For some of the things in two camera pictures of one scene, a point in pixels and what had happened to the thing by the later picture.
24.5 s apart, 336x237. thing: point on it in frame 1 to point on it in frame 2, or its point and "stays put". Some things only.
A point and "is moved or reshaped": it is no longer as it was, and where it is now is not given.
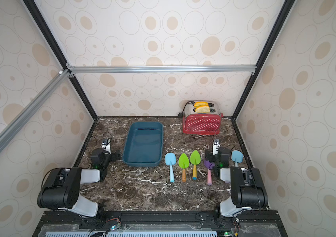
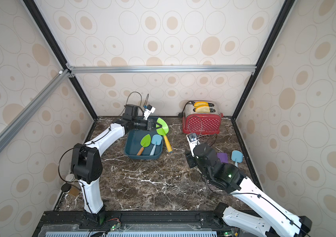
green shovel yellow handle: x=195 y=159 is moved or reshaped
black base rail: x=61 y=223 stays put
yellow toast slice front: x=202 y=108 stays put
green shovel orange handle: x=184 y=163 to x=145 y=141
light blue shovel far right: x=237 y=156 stays put
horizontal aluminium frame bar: x=162 y=69 stays put
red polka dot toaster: x=201 y=118 stays put
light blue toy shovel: x=170 y=159 to x=156 y=139
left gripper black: x=113 y=158 to x=147 y=124
